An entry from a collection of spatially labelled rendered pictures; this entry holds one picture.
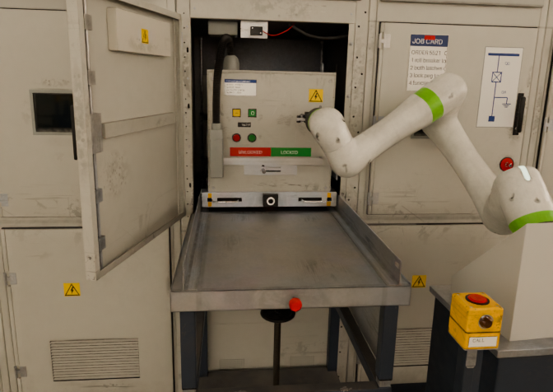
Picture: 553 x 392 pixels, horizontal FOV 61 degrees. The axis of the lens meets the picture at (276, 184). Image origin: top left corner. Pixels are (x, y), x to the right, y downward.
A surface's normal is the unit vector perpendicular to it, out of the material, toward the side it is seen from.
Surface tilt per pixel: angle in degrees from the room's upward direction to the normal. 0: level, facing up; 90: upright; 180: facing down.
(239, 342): 90
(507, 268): 90
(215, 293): 90
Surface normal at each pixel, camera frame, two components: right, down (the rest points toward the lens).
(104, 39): 0.98, 0.07
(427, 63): 0.10, 0.22
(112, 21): -0.19, 0.21
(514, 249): -0.98, 0.02
